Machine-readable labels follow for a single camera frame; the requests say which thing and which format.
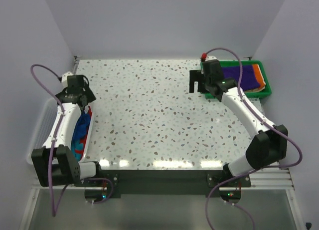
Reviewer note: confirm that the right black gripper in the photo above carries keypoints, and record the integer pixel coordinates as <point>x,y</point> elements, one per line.
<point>197,75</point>

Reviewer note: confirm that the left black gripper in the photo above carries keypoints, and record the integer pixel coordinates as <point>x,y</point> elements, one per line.
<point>90,97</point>

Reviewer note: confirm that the blue towel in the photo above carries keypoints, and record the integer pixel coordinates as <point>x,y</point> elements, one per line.
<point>80,129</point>

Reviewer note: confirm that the orange Doraemon towel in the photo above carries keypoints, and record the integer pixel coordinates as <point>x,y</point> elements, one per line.
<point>260,79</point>

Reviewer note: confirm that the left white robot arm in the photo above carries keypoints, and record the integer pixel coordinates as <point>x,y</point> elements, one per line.
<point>54,162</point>

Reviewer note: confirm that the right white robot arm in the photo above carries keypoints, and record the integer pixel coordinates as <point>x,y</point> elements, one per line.
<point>268,141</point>

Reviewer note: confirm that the white plastic basket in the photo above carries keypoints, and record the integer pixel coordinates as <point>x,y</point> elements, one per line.
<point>45,127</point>

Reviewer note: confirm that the teal and red towel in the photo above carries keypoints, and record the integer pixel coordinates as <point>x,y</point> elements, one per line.
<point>78,152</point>

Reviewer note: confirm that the green plastic tray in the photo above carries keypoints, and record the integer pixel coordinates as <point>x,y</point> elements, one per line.
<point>231,69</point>

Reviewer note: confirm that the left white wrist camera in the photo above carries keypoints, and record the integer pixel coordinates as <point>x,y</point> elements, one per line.
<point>63,78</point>

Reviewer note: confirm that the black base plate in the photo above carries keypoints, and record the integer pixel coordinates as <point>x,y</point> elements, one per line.
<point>158,182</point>

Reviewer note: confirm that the aluminium rail frame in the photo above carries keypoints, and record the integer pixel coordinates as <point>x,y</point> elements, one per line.
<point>265,179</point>

